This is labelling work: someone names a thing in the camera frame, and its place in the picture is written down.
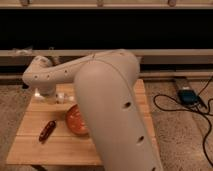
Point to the white plastic bottle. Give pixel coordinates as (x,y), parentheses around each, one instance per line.
(58,98)

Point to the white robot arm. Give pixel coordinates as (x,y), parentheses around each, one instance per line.
(104,91)

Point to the orange ceramic bowl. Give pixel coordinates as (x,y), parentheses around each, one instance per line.
(75,122)

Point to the dark red snack bar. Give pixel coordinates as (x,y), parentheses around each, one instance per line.
(46,132)

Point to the blue power adapter box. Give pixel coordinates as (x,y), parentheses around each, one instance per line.
(187,97)

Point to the wooden table board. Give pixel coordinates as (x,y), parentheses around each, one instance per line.
(61,148)

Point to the wooden beam rail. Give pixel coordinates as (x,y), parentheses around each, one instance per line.
(152,56)

